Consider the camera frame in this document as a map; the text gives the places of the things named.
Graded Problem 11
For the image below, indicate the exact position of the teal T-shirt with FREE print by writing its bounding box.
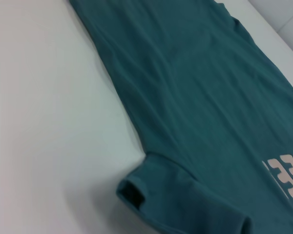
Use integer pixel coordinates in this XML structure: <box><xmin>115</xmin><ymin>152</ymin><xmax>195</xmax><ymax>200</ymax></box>
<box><xmin>69</xmin><ymin>0</ymin><xmax>293</xmax><ymax>234</ymax></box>

